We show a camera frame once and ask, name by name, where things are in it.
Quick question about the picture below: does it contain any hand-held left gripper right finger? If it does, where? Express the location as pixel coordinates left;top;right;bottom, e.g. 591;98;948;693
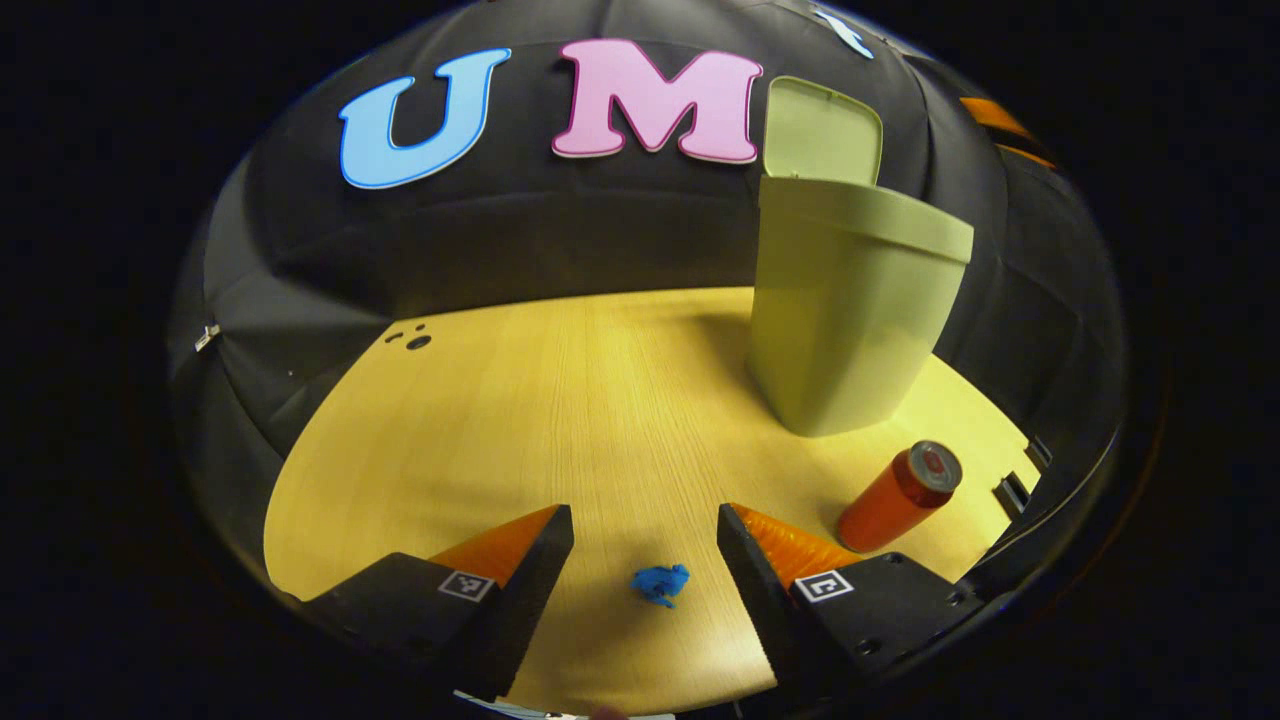
717;503;986;706

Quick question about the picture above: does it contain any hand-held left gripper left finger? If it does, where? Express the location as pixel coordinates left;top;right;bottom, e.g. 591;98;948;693
300;504;576;701

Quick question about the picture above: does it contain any blue paper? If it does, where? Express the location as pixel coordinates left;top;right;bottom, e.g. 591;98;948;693
630;564;691;609

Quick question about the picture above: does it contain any red pop can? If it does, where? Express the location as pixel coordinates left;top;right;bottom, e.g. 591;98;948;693
837;440;964;554

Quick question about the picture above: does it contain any green desktop garbage bin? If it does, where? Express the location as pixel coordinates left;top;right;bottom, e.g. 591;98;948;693
748;76;975;438

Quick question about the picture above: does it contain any wooden desktop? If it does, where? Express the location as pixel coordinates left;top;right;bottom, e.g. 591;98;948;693
262;287;1043;716

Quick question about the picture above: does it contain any black backdrop cloth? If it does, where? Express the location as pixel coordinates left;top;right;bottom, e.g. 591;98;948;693
165;0;1131;601

